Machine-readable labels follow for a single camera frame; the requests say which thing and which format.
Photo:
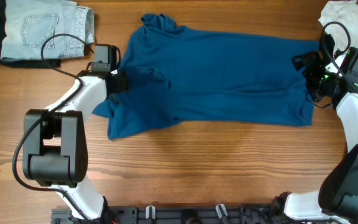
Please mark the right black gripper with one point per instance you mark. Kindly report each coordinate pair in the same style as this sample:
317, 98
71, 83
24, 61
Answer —
311, 56

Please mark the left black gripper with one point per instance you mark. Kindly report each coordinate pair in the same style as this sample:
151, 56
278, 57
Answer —
122, 85

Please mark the dark blue polo shirt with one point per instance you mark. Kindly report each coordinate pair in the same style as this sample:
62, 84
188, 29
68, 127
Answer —
177, 74

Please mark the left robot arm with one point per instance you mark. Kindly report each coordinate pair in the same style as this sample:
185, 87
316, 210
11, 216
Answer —
55, 153

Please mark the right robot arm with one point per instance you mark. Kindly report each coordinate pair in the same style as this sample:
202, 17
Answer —
337, 199

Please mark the white t-shirt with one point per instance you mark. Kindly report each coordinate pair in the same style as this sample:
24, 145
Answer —
345, 12

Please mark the light blue denim shorts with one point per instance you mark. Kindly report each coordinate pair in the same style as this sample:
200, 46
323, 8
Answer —
51, 29

